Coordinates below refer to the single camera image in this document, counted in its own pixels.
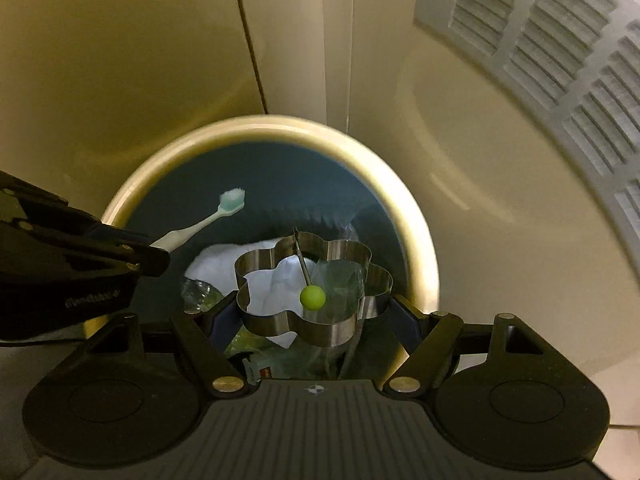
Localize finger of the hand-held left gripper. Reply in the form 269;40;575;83
85;252;166;278
0;170;171;266

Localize white and teal toothbrush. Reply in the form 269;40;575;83
150;187;247;253

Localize beige cabinet door with vent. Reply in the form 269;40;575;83
345;0;640;431

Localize beige corner panel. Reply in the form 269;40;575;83
230;0;351;133

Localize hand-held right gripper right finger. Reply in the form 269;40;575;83
382;296;543;393

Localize blue bin with cream rim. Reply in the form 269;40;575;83
85;114;440;396

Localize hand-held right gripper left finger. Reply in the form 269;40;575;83
87;292;247;393

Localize flower-shaped steel egg ring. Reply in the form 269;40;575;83
234;227;396;348

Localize silver vent grille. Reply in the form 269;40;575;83
414;0;640;256

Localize green snack packet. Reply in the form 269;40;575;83
225;335;346;381

